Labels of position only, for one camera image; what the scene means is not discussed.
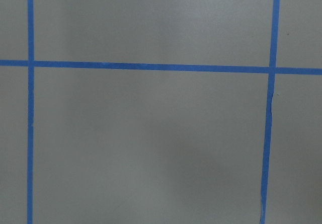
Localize brown paper table mat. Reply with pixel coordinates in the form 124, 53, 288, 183
1, 0, 321, 223

